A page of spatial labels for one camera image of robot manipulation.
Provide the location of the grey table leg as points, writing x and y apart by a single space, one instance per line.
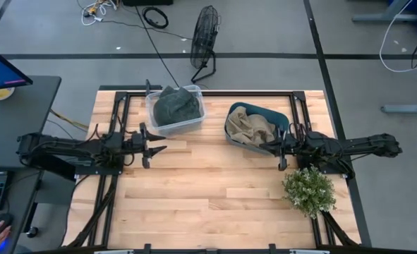
384 17

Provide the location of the black aluminium table frame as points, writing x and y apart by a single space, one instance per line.
125 106

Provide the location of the grey table foot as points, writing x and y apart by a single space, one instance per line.
405 108

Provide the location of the black computer mouse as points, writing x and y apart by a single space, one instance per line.
5 218

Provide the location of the small green potted plant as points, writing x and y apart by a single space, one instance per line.
308 192

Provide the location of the black desk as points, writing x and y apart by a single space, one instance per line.
14 113

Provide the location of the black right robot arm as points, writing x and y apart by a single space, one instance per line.
363 144

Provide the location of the black round caster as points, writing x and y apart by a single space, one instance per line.
32 232

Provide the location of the teal plastic bin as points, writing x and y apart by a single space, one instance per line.
268 114

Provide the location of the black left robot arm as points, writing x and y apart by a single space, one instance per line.
60 144

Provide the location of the clear plastic bin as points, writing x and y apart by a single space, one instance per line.
190 127

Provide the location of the black box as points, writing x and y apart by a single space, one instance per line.
148 2

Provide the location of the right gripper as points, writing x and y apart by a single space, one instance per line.
291 145

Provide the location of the black floor fan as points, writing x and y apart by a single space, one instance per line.
204 35

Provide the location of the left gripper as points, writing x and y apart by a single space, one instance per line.
139 144

